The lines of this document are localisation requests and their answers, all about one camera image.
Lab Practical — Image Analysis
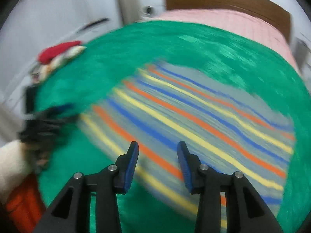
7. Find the striped knit sweater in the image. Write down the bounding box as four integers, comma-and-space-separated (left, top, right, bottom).
79, 62, 296, 229

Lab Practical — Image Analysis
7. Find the white sleeve forearm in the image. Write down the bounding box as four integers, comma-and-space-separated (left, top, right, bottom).
0, 140, 33, 204

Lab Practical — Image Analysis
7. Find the orange stool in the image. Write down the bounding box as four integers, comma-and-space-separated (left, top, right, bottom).
4, 174, 46, 232

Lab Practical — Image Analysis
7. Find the red cloth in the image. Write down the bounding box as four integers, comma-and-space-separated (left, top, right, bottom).
37, 41, 82, 65

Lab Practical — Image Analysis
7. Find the green floral bedspread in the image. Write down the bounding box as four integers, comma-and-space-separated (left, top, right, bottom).
35, 21, 310, 232

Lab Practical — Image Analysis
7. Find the beige curtain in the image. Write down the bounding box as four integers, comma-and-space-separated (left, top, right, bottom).
118, 0, 140, 25

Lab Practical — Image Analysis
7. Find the pink striped bed sheet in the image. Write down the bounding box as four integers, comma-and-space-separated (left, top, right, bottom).
143, 9, 300, 74

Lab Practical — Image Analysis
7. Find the brown wooden headboard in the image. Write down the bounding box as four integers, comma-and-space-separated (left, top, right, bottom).
165, 0, 292, 42

